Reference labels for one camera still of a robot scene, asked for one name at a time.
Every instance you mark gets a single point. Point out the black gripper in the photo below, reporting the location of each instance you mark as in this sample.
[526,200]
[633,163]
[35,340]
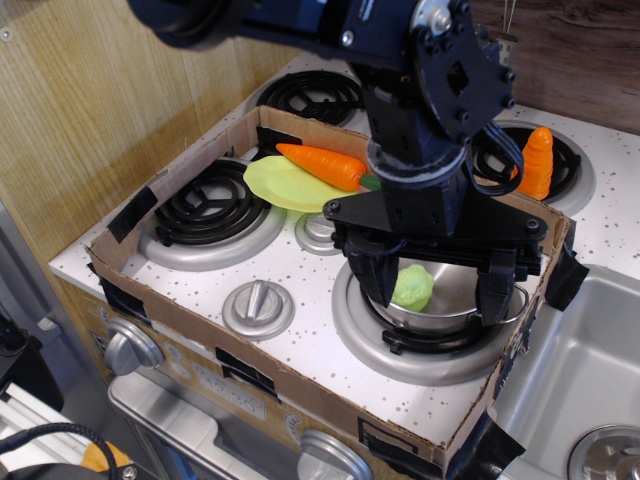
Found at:
[433,211]

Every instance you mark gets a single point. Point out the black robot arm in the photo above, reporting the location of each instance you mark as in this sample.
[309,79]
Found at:
[432,87]

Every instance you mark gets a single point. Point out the stainless steel pan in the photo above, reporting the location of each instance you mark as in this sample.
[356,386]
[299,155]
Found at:
[451,310]

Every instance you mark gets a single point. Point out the front right black burner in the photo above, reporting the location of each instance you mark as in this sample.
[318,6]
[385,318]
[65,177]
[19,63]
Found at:
[417,359]

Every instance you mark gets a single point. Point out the black burner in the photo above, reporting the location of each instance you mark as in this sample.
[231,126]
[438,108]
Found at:
[213,222]
[417,359]
[573,179]
[333,98]

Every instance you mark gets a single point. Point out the middle silver stove knob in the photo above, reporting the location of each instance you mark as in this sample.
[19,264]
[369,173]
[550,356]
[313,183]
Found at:
[314,234]

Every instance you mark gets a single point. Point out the silver stove knob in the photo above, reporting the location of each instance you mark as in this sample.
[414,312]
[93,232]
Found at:
[258,310]
[314,234]

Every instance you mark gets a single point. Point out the back right black burner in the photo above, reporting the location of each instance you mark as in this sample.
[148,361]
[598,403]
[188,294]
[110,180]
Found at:
[573,179]

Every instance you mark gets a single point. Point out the orange toy carrot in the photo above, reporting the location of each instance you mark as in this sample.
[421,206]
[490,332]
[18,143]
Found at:
[339,170]

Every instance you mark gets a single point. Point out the orange swirl cone toy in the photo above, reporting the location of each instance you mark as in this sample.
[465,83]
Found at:
[538,164]

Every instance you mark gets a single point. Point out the front silver stove knob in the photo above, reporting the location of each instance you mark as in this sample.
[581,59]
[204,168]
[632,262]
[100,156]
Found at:
[258,310]

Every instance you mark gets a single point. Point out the yellow-green toy plate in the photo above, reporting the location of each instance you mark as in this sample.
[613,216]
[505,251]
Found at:
[286,185]

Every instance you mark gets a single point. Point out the silver toy sink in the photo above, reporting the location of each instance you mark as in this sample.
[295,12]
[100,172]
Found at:
[581,372]

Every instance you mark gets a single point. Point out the back left black burner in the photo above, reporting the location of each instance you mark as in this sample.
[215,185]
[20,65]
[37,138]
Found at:
[333,98]

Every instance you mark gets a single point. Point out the right silver oven knob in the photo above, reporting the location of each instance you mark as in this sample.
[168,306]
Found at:
[325,457]

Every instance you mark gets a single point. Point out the silver oven knob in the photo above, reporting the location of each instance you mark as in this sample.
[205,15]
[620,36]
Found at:
[130,348]
[325,457]

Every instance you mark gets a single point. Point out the front left black burner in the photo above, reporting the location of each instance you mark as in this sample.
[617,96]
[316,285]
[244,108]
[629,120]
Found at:
[213,222]

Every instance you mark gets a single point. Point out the brown cardboard fence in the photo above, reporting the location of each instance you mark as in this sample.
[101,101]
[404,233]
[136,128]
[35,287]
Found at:
[306,377]

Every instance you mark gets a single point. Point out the hanging silver slotted spatula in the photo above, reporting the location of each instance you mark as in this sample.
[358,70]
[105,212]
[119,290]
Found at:
[507,42]

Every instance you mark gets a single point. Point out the silver sink drain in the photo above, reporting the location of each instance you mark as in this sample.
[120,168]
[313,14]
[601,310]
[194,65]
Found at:
[608,452]

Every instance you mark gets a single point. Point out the left silver oven knob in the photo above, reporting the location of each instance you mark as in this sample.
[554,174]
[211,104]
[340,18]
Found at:
[130,348]

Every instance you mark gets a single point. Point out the orange object bottom left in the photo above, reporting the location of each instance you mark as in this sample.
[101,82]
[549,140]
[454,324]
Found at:
[95,460]

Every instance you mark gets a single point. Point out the black device at left edge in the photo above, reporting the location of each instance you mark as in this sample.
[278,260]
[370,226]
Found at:
[23,365]

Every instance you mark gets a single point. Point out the silver oven door handle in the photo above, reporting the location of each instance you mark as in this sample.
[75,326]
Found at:
[213,448]

